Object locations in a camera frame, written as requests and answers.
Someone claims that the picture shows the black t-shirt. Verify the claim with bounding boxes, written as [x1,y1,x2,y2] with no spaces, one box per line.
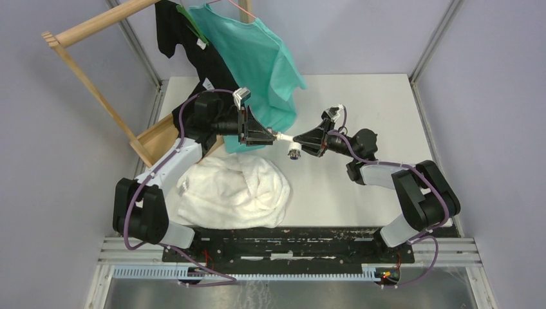
[154,1,239,141]

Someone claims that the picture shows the white slotted cable duct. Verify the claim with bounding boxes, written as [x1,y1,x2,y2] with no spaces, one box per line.
[113,265,380,282]

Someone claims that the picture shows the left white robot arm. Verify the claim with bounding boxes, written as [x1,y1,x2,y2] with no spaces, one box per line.
[113,87,276,262]

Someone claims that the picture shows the green clothes hanger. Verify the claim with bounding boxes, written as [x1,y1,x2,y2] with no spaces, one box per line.
[176,5,209,50]

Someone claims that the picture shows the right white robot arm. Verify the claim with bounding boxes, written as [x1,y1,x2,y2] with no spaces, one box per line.
[293,118,460,263]

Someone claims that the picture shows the wooden clothes rack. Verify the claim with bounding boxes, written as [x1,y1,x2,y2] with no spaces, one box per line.
[41,0,255,169]

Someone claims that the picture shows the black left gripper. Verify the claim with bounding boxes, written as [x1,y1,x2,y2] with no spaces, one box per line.
[211,105,275,147]

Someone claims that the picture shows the white plastic water faucet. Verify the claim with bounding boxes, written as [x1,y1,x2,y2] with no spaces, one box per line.
[279,133,302,160]

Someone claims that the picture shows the teal t-shirt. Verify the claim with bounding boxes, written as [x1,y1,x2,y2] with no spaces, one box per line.
[189,4,307,133]

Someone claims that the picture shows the pink clothes hanger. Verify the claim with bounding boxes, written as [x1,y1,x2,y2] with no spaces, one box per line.
[228,0,256,23]

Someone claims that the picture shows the white terry towel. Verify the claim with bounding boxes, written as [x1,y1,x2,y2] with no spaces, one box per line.
[174,154,291,230]

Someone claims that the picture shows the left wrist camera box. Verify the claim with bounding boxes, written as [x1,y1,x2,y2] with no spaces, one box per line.
[232,87,251,111]

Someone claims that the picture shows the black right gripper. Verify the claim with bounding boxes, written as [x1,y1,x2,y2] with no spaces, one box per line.
[291,118,359,159]

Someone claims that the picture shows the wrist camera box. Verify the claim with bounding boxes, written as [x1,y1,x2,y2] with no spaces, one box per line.
[321,104,345,122]
[232,87,251,111]

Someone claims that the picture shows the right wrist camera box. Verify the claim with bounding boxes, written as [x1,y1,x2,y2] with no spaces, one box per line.
[321,104,345,122]

